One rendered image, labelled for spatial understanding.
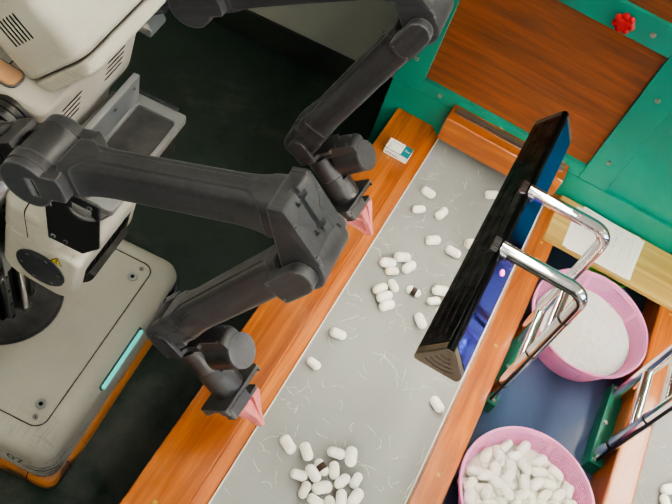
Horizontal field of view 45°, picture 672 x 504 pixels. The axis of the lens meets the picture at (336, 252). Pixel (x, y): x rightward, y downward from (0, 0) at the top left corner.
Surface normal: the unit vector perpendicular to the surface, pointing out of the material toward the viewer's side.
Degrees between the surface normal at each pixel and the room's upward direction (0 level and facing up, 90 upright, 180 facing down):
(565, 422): 0
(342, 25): 90
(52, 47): 90
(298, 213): 45
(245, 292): 88
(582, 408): 0
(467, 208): 0
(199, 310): 88
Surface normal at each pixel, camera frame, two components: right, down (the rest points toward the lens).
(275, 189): -0.14, -0.68
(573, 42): -0.44, 0.68
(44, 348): 0.23, -0.55
